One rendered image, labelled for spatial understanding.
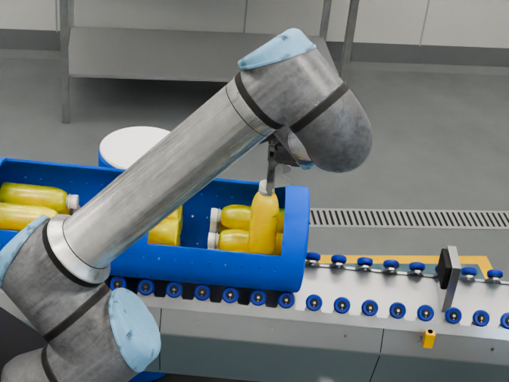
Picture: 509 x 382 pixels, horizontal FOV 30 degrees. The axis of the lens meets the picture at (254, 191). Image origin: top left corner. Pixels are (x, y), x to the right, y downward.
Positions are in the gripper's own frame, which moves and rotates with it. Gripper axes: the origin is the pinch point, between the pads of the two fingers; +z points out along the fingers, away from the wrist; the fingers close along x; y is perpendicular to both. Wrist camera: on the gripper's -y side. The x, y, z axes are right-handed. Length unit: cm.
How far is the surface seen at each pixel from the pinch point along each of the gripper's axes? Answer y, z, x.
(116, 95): -83, 129, 283
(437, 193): 95, 129, 210
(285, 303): 8.2, 32.5, -5.9
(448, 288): 52, 27, 1
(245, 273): -3.3, 21.6, -8.6
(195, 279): -16.3, 26.5, -6.9
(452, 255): 52, 20, 6
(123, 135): -45, 25, 61
